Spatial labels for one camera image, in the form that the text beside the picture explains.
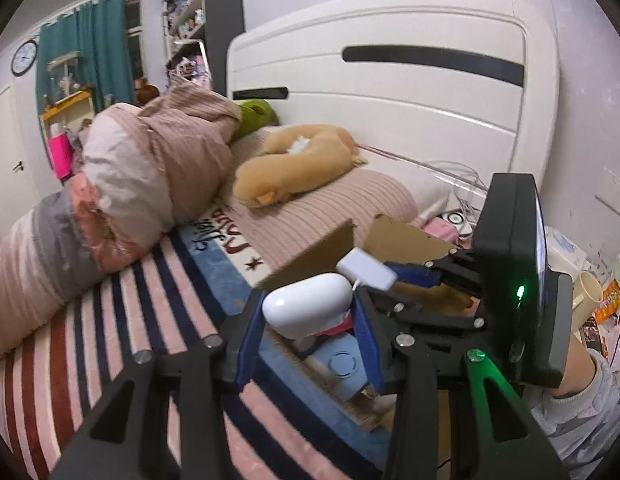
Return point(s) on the pink and grey duvet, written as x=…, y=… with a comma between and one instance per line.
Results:
x=140, y=185

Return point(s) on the pink bottle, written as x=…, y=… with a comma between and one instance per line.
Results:
x=337, y=328

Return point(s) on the pink small case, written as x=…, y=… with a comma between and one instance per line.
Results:
x=442, y=231

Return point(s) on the blue square device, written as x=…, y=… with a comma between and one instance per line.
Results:
x=340, y=364

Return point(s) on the tan plush toy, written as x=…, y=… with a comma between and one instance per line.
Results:
x=295, y=170

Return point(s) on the white tissue pack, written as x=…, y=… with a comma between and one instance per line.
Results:
x=564, y=250

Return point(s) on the glass display case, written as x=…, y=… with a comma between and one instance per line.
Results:
x=65, y=80

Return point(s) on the teal curtain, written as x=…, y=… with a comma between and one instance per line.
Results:
x=100, y=45

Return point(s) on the orange snack packet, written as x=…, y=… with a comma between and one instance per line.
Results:
x=610, y=300

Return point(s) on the green plush toy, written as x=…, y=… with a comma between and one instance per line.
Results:
x=257, y=115

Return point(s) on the white door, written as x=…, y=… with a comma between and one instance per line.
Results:
x=10, y=160

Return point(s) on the person's right forearm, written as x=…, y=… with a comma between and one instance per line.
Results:
x=579, y=410

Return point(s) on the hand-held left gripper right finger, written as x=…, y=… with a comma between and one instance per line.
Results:
x=372, y=350

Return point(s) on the cream mug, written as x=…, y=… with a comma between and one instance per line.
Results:
x=587, y=300

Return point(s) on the pink knit blanket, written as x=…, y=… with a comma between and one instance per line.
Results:
x=330, y=210

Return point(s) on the dark bookshelf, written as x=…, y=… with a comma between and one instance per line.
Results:
x=222, y=20

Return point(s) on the window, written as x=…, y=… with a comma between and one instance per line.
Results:
x=134, y=35

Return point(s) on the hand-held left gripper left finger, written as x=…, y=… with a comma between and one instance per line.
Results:
x=247, y=350

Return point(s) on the striped blanket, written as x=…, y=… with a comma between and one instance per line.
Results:
x=90, y=350

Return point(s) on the white bed headboard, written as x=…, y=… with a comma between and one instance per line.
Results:
x=389, y=120

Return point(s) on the round wall clock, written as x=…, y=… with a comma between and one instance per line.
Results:
x=24, y=57

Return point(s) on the yellow shelf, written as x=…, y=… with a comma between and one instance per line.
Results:
x=65, y=105

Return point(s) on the cardboard box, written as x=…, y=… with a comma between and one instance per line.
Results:
x=315, y=252

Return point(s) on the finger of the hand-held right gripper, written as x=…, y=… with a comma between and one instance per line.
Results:
x=429, y=312
x=414, y=275

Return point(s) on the white earbuds case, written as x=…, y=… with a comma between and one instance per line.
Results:
x=307, y=306

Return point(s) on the pink bag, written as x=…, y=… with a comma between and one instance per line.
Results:
x=59, y=155

